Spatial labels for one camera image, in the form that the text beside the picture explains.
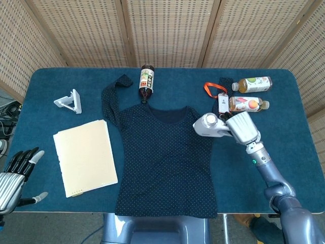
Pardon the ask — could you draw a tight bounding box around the blue grey robot torso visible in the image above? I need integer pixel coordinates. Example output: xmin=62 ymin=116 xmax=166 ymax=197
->
xmin=101 ymin=212 xmax=211 ymax=244

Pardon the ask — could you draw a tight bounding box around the white handheld steamer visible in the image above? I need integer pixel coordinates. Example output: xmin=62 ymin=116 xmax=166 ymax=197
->
xmin=192 ymin=113 xmax=233 ymax=138

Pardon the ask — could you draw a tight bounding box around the dark blue polka dot shirt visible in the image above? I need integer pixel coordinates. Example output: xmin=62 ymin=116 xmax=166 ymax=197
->
xmin=101 ymin=73 xmax=234 ymax=219

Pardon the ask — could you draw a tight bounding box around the orange lanyard strap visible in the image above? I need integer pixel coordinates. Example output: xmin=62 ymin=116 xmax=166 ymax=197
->
xmin=203 ymin=81 xmax=230 ymax=100

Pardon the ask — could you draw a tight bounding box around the black floor cable bundle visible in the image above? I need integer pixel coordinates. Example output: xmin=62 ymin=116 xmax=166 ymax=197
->
xmin=0 ymin=100 xmax=23 ymax=138

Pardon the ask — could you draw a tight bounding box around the woven wooden folding screen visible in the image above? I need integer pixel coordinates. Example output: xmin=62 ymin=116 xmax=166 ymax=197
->
xmin=0 ymin=0 xmax=325 ymax=119

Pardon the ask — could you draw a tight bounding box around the white ID badge card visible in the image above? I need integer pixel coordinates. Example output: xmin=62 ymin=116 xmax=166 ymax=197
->
xmin=217 ymin=93 xmax=230 ymax=113

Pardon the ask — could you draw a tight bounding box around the white folding phone stand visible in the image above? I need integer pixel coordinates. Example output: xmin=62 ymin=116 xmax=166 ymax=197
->
xmin=53 ymin=88 xmax=83 ymax=115

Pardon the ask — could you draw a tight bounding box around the green apple tea bottle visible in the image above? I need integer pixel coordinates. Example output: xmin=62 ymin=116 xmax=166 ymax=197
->
xmin=231 ymin=76 xmax=273 ymax=93

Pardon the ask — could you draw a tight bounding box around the white metal table leg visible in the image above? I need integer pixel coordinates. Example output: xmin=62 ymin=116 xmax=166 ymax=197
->
xmin=222 ymin=213 xmax=229 ymax=244

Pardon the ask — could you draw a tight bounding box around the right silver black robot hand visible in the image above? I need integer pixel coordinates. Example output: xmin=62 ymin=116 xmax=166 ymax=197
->
xmin=218 ymin=111 xmax=262 ymax=145

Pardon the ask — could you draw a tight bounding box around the peach tea bottle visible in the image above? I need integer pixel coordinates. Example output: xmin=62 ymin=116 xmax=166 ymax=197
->
xmin=228 ymin=96 xmax=270 ymax=113

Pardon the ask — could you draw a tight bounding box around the blue floor cable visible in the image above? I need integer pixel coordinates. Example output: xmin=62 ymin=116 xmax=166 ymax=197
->
xmin=82 ymin=223 xmax=105 ymax=243

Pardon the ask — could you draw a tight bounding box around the blue felt table cover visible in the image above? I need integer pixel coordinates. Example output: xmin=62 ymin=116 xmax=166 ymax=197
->
xmin=0 ymin=67 xmax=325 ymax=214

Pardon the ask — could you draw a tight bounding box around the blue jeans leg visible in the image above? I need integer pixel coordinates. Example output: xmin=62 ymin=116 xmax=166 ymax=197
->
xmin=250 ymin=216 xmax=283 ymax=244

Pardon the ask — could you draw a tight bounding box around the dark brown drink bottle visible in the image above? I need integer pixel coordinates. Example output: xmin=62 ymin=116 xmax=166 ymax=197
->
xmin=138 ymin=65 xmax=155 ymax=104

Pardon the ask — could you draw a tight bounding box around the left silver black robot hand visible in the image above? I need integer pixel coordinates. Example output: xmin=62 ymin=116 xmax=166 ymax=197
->
xmin=0 ymin=146 xmax=49 ymax=216

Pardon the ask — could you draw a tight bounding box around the cream paper folder stack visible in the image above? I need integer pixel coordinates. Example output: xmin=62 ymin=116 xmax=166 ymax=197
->
xmin=52 ymin=119 xmax=119 ymax=198

